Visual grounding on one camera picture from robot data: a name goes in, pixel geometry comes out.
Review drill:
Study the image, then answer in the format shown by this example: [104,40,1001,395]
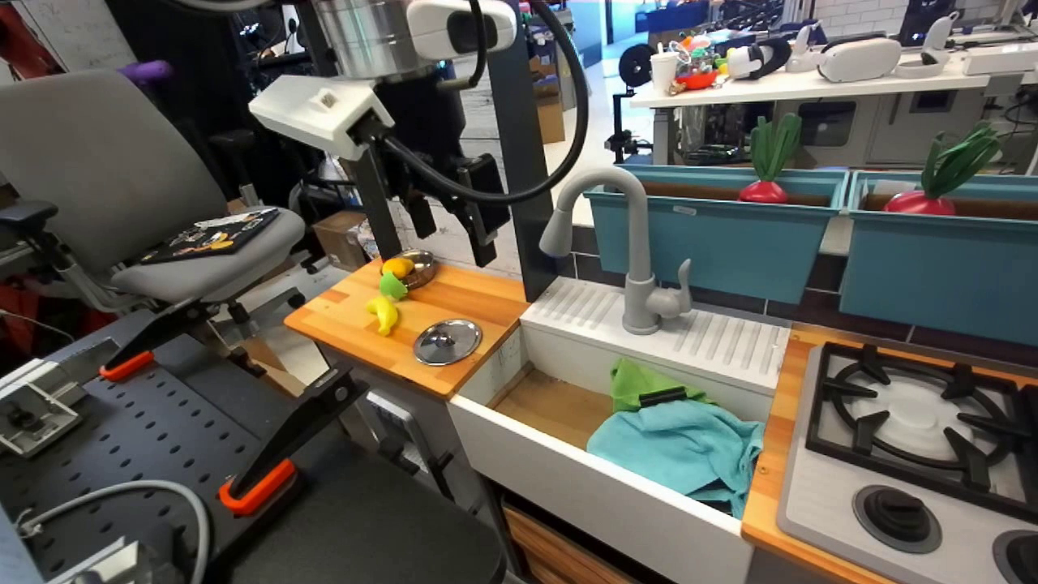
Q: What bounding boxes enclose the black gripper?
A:
[355,79,514,268]

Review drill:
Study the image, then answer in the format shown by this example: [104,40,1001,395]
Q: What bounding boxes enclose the yellow toy banana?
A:
[365,292,404,339]

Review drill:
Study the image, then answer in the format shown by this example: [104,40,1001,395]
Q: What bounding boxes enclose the small steel pot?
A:
[376,251,442,292]

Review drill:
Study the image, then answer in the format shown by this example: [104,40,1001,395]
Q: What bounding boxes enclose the round steel pot lid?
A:
[413,318,487,368]

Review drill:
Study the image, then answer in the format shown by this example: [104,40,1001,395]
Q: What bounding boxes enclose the wooden toy kitchen counter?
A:
[282,261,1038,584]

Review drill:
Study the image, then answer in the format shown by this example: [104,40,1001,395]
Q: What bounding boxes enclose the brown cardboard box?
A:
[312,207,376,272]

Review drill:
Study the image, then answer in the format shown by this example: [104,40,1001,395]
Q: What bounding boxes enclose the grey toy faucet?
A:
[535,164,694,339]

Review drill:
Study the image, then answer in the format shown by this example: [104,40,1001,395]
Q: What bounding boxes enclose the dark patterned book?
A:
[139,207,280,268]

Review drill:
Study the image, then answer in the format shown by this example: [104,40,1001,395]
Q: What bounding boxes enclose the black round desk fan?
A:
[607,43,660,166]

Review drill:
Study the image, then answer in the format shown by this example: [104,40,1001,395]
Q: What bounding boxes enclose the green cloth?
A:
[607,358,711,414]

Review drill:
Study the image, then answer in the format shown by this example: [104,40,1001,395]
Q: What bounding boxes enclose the white cup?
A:
[645,50,682,101]

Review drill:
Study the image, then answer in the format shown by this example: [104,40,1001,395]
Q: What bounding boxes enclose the teal planter box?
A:
[838,169,1038,350]
[587,158,852,307]

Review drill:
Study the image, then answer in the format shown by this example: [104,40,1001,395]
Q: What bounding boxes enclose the purple knob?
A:
[116,60,176,91]

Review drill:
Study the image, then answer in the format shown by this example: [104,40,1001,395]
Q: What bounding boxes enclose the white toy sink basin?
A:
[448,272,791,584]

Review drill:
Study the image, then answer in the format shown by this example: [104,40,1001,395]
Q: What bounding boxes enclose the teal cloth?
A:
[585,398,764,518]

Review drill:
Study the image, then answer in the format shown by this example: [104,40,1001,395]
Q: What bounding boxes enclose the red toy radish green leaves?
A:
[735,111,805,207]
[882,124,1001,218]

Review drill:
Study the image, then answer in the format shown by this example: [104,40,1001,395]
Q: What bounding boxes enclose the grey office chair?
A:
[0,69,312,318]

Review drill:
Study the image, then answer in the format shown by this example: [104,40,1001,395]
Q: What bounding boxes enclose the white background table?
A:
[626,43,1038,173]

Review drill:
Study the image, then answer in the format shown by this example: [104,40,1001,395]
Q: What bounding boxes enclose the dark perforated work table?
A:
[0,335,514,584]

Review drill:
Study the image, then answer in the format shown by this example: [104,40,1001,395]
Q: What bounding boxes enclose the white rounded device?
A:
[815,32,906,88]

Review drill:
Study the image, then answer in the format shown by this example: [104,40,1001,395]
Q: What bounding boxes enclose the grey toy stove black grates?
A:
[776,339,1038,584]

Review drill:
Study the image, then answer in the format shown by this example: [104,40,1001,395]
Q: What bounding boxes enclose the black vertical post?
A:
[482,0,565,305]

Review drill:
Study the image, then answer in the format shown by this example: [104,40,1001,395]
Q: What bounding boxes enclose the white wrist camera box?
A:
[245,73,398,166]

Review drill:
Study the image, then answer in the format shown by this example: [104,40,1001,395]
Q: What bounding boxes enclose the black clamp orange handle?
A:
[94,295,209,385]
[214,368,369,518]

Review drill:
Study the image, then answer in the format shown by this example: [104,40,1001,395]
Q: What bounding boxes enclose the grey cable loop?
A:
[14,478,214,584]

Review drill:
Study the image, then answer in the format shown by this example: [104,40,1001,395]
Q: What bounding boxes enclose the grey metal bracket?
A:
[0,359,84,462]

